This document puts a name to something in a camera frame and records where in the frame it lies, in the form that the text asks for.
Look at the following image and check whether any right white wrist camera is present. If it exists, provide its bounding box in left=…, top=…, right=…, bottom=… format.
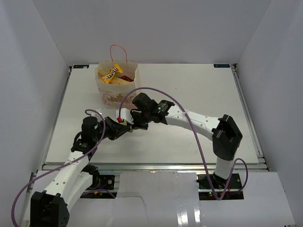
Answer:
left=116, top=108, right=134, bottom=124

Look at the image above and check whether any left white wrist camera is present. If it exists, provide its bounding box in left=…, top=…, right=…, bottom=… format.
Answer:
left=90, top=107, right=103, bottom=118

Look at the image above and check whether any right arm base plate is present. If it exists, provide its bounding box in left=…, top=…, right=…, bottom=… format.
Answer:
left=195, top=174, right=244, bottom=201

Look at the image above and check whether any golden chips bag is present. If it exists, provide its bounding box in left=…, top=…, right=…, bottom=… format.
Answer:
left=98, top=69, right=130, bottom=85

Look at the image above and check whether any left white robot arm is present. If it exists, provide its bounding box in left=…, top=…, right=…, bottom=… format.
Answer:
left=30, top=116, right=131, bottom=227

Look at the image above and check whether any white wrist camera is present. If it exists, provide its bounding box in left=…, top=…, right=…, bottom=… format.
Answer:
left=116, top=108, right=134, bottom=124
left=90, top=107, right=103, bottom=118

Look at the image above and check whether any green snack packet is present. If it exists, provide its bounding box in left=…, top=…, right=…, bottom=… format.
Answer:
left=126, top=121, right=133, bottom=133

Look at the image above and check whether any yellow M&M's candy pack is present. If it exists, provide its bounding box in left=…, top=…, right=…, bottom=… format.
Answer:
left=98, top=64, right=123, bottom=83

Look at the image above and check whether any aluminium front rail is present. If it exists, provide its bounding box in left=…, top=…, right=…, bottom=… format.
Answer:
left=42, top=161, right=267, bottom=172

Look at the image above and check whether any red candy packet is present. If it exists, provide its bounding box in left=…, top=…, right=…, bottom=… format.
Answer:
left=120, top=75, right=134, bottom=82

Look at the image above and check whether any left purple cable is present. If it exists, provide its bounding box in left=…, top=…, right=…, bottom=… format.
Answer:
left=11, top=109, right=107, bottom=227

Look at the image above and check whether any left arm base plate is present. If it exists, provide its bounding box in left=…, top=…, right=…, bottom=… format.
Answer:
left=87, top=175, right=117, bottom=199

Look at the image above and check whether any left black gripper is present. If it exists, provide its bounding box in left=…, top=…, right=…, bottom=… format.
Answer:
left=93, top=116, right=129, bottom=142

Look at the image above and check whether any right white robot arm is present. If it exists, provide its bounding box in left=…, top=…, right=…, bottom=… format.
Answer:
left=130, top=93, right=243, bottom=189

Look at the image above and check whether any white paper gift bag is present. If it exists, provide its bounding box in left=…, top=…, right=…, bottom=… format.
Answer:
left=95, top=58, right=141, bottom=109

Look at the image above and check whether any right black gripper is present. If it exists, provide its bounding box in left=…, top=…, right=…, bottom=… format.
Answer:
left=127, top=111, right=152, bottom=131

